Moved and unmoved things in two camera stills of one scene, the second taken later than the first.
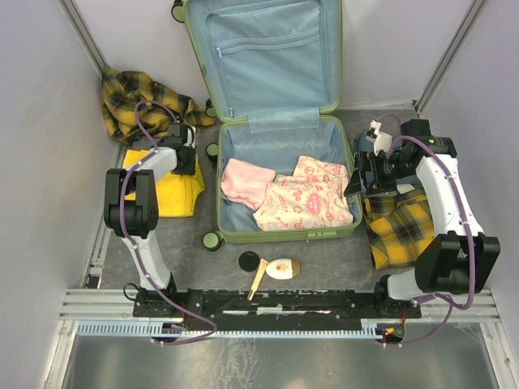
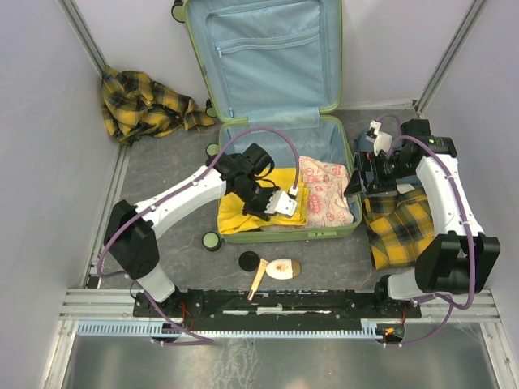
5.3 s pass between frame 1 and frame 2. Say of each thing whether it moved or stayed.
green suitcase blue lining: stayed
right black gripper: stayed
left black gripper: moved
